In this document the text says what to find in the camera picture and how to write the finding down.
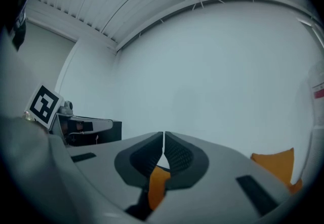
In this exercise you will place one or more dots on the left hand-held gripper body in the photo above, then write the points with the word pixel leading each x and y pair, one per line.
pixel 43 105

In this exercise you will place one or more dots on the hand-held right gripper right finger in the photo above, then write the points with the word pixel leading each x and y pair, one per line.
pixel 215 167

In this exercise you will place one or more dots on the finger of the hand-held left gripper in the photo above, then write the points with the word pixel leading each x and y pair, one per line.
pixel 101 124

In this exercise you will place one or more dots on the large orange cushion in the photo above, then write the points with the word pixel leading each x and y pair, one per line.
pixel 157 187

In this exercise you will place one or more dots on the orange cloth piece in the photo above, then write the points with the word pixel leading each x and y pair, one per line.
pixel 276 164

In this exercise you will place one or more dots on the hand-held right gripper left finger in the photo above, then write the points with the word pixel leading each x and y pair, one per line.
pixel 101 175

